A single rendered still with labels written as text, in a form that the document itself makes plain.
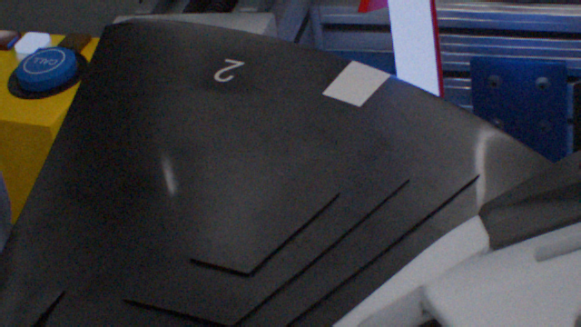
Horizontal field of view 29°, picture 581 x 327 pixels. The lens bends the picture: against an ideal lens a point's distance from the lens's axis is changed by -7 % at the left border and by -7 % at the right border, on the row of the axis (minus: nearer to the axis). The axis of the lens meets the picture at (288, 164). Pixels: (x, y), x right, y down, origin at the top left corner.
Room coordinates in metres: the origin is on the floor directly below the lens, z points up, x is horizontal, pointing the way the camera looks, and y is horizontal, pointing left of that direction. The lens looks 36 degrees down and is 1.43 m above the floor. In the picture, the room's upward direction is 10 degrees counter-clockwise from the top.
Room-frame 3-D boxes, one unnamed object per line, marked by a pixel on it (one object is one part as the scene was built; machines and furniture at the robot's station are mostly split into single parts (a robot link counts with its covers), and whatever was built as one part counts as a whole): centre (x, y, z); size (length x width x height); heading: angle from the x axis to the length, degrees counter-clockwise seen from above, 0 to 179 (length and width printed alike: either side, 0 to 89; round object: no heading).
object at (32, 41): (0.67, 0.15, 1.08); 0.02 x 0.02 x 0.01; 61
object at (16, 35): (0.69, 0.18, 1.08); 0.02 x 0.02 x 0.01; 61
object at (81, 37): (0.66, 0.12, 1.08); 0.02 x 0.02 x 0.01; 61
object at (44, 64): (0.63, 0.14, 1.08); 0.04 x 0.04 x 0.02
